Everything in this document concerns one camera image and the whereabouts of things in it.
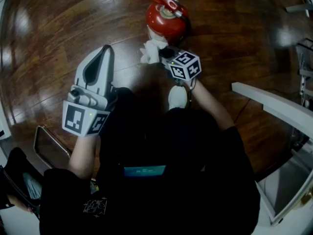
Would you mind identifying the person's black t-shirt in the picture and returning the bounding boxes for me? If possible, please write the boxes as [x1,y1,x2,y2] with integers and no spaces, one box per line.
[39,125,261,235]

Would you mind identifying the metal chair frame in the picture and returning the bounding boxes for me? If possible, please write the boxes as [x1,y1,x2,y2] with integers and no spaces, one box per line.
[33,125,72,169]

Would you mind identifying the white wire rack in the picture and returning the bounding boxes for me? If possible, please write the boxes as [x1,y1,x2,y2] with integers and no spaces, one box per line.
[295,38,313,107]

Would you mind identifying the brass round knob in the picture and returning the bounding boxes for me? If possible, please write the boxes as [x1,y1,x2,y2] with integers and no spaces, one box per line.
[301,191,313,205]

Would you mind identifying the black wrist strap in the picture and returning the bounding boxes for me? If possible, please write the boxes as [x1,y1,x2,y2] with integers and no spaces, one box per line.
[186,78,197,107]

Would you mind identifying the white cloth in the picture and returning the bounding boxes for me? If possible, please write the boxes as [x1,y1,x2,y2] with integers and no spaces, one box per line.
[139,37,170,65]

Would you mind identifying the person's black trousers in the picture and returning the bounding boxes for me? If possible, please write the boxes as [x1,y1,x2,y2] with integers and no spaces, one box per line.
[99,86,222,137]

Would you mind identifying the person's left forearm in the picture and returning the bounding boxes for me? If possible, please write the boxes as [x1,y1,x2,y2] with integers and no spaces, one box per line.
[67,131,101,180]

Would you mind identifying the person's white shoe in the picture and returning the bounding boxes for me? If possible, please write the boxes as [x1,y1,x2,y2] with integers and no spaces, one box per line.
[168,85,188,111]

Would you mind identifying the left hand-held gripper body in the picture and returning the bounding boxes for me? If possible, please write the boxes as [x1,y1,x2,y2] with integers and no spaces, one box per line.
[62,83,117,138]

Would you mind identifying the person's right forearm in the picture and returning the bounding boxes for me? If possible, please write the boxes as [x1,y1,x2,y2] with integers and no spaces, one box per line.
[190,78,236,132]

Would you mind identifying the black chest harness pack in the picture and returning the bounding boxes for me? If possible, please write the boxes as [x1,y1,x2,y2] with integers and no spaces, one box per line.
[117,121,208,181]

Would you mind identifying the red fire extinguisher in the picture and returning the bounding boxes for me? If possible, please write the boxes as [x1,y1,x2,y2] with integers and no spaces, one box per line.
[141,0,192,46]

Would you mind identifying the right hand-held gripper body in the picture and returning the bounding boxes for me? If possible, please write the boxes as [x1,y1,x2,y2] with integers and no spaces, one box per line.
[160,50,202,87]

